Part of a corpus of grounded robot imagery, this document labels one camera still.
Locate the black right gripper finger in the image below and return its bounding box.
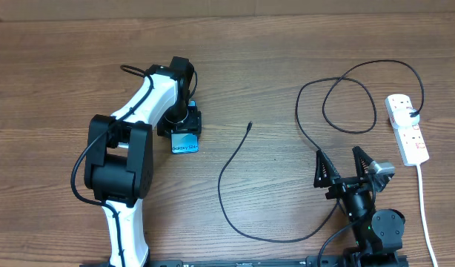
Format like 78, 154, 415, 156
352, 146, 373, 182
313, 150, 341, 188

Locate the blue Galaxy S24+ smartphone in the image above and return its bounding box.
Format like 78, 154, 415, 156
171, 100, 199, 154

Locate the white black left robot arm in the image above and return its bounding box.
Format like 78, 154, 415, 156
76, 56, 202, 266

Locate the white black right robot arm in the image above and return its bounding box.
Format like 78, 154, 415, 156
306, 146, 408, 266

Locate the white charger plug adapter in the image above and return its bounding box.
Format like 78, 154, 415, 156
390, 109, 420, 129

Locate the white power strip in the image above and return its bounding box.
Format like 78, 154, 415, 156
385, 94, 429, 166

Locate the white power strip cord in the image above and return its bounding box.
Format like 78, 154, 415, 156
416, 164, 439, 267

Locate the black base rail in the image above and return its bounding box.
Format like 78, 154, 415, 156
79, 256, 409, 267

